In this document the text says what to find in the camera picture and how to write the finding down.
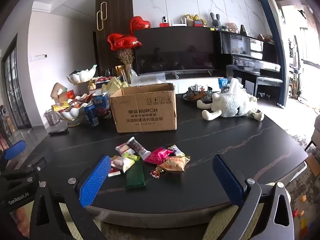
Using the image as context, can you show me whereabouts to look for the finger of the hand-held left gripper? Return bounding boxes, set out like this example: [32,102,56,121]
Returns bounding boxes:
[0,140,27,164]
[0,156,47,195]

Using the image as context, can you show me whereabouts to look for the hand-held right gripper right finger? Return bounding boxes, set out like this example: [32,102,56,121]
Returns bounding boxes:
[212,154,294,240]

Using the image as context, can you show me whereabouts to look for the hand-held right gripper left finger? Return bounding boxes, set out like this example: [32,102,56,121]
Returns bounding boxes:
[29,154,112,240]

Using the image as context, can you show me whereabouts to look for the white and pink snack packet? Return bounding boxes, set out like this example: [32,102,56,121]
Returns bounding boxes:
[110,156,135,173]

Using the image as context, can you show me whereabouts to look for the dark green snack packet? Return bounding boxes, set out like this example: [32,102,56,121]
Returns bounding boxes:
[125,160,146,190]

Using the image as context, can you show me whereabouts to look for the pale green candy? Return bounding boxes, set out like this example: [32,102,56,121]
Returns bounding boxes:
[122,152,140,161]

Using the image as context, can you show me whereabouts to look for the clear red-striped pastry packet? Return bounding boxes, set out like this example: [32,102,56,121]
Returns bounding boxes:
[115,142,135,155]

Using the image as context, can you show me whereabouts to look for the brown and white long packet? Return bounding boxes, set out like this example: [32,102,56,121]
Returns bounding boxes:
[127,137,152,161]

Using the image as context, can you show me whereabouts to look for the orange snack packet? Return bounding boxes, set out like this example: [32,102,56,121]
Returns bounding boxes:
[159,156,190,173]

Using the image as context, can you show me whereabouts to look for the red shiny candy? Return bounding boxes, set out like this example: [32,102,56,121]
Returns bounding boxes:
[150,167,164,178]

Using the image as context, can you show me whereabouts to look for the printed cardboard box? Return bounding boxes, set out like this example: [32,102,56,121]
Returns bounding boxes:
[109,83,177,133]

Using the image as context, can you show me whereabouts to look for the black remote control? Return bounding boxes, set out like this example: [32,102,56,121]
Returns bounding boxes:
[48,127,69,137]

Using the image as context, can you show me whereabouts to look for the black framed glass door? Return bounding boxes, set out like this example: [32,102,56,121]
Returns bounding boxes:
[1,34,30,130]

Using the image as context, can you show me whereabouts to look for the yellow snack packet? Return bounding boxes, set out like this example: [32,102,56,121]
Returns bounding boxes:
[52,102,70,112]

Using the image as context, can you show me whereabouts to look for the open brown cardboard box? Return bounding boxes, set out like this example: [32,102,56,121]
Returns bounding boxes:
[51,82,68,99]

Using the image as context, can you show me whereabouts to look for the white sheep plush toy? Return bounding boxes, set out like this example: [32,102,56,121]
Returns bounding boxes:
[197,92,264,122]

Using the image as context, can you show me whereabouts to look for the dark patterned bowl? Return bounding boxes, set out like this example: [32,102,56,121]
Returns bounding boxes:
[182,85,213,103]

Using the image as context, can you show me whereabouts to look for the pale yellow paper bags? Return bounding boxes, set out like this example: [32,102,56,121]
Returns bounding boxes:
[101,77,129,97]

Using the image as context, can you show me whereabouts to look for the white tissue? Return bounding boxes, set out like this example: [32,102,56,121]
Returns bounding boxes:
[226,78,247,94]

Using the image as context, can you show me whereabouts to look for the white petal tiered tray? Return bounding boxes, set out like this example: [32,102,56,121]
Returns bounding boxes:
[60,67,97,128]

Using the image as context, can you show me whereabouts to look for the grey piano bench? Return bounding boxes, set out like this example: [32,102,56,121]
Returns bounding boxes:
[255,77,284,100]

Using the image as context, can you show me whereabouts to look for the clear plastic container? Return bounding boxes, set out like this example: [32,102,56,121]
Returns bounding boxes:
[130,72,167,85]

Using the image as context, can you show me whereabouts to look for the dried flower bouquet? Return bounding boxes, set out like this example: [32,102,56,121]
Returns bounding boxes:
[117,49,135,83]

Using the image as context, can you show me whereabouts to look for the black piano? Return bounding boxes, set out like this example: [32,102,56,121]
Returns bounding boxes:
[215,30,282,105]

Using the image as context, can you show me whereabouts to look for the blue curtain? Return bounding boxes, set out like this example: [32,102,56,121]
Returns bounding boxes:
[257,0,288,107]

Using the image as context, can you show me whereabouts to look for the red heart balloon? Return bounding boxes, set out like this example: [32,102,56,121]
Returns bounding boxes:
[130,16,151,33]
[107,33,125,52]
[114,36,142,50]

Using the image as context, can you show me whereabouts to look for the black television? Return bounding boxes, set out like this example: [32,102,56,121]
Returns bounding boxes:
[134,26,218,77]

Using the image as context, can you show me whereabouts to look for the grey rabbit plush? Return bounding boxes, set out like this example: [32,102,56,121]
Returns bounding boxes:
[209,12,222,28]

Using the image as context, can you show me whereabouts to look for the white router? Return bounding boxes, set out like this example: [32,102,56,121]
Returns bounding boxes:
[171,17,187,27]

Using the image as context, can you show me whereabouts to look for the yellow toy figure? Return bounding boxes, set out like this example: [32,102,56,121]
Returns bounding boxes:
[184,14,199,26]

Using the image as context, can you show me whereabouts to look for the gold loop wall decoration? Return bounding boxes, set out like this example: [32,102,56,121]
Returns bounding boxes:
[97,2,108,31]

